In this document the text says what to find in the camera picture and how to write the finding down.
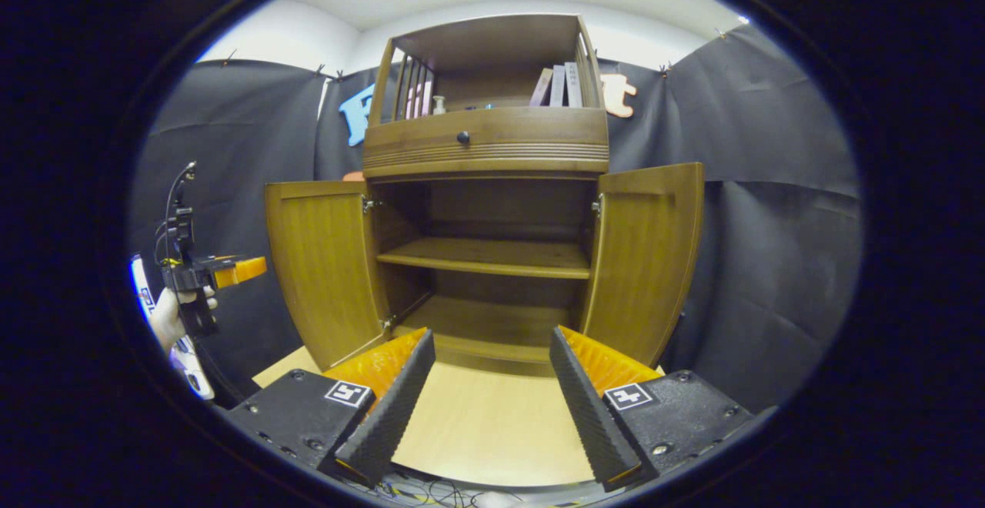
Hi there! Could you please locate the wooden drawer with black knob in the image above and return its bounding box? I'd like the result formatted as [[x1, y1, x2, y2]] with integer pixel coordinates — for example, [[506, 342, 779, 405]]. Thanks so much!
[[363, 106, 610, 179]]

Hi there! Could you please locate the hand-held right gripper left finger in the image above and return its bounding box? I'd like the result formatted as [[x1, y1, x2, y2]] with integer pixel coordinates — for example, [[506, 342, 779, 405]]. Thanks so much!
[[223, 328, 437, 488]]

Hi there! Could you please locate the wooden inner shelf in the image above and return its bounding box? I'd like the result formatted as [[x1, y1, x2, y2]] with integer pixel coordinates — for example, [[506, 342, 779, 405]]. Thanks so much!
[[377, 237, 592, 279]]

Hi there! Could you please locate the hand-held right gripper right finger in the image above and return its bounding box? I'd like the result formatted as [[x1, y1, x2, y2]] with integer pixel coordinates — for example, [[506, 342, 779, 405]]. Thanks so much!
[[549, 326, 760, 493]]

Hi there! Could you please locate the black backdrop cloth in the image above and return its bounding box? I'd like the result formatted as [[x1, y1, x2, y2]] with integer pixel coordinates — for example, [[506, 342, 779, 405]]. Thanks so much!
[[129, 25, 863, 413]]

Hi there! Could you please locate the black cable bundle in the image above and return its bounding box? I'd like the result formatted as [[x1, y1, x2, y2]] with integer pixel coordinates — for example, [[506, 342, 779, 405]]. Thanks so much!
[[377, 473, 493, 507]]

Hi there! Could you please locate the wooden double-door shoe cabinet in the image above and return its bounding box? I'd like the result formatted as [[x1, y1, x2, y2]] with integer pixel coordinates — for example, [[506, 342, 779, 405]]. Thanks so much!
[[265, 14, 705, 378]]

